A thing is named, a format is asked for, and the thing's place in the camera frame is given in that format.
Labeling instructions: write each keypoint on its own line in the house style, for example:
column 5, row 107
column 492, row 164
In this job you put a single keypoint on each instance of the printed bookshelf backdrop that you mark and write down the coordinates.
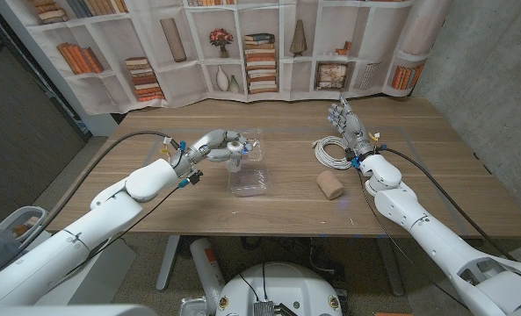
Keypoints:
column 176, row 83

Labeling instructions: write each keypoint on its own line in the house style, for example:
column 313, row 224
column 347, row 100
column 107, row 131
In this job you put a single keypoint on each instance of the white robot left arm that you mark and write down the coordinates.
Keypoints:
column 89, row 228

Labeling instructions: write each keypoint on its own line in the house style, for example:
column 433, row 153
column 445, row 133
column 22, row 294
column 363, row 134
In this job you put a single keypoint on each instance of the grey table leg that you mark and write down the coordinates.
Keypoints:
column 392, row 272
column 167, row 267

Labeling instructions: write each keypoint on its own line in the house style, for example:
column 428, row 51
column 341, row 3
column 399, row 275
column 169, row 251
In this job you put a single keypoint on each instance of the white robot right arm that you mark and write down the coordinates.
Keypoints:
column 436, row 241

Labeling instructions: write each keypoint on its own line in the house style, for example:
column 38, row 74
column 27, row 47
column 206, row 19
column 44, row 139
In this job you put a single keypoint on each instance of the aluminium foil tray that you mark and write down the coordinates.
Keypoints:
column 194, row 306

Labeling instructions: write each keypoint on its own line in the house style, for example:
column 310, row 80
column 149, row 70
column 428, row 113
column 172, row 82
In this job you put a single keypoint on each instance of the tan bandage roll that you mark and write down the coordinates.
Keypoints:
column 330, row 184

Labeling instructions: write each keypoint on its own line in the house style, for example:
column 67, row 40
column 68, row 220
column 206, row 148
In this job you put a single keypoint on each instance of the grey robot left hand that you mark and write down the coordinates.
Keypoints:
column 212, row 142

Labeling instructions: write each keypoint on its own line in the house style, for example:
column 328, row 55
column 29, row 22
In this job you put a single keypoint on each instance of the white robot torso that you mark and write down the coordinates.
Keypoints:
column 286, row 285

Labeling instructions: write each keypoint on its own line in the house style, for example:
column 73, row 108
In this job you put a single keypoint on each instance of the clear plastic clamshell container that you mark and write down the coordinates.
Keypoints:
column 251, row 184

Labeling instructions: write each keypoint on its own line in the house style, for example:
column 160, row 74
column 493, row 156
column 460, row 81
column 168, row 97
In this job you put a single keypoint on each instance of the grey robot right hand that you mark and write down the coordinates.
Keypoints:
column 353, row 127

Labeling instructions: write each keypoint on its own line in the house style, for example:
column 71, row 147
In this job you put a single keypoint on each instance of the white roll with orange label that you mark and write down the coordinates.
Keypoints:
column 203, row 263

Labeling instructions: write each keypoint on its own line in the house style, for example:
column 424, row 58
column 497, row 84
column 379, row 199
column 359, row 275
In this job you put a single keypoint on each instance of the white plastic bin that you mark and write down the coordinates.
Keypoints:
column 7, row 219

